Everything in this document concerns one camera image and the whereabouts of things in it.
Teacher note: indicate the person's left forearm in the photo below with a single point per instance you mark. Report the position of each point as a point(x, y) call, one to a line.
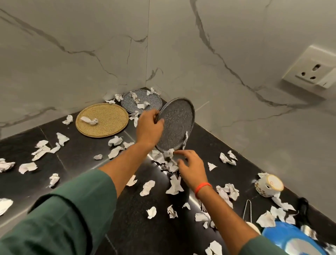
point(126, 168)

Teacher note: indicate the blue frying pan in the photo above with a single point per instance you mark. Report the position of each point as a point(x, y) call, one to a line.
point(278, 236)

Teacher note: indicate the tan speckled plate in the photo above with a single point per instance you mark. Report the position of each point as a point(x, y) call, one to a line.
point(110, 123)

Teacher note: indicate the white wall socket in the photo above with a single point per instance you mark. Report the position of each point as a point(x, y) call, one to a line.
point(294, 73)

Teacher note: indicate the grey speckled plate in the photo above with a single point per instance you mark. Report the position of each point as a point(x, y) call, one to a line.
point(176, 123)
point(147, 98)

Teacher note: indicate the orange thread wristband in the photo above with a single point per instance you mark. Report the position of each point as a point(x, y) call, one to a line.
point(202, 186)

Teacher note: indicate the green shirt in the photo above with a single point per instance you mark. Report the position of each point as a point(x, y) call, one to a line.
point(57, 218)

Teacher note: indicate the person's right hand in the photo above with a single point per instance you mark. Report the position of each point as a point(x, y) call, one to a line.
point(193, 170)

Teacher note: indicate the white ceramic mug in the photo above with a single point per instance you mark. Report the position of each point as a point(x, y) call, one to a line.
point(265, 186)

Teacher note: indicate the person's left hand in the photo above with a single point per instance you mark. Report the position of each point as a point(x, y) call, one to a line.
point(148, 131)

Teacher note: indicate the small black steel cup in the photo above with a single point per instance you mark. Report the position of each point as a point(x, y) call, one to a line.
point(253, 227)

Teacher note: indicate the person's right forearm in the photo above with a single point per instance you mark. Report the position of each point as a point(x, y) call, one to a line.
point(225, 220)

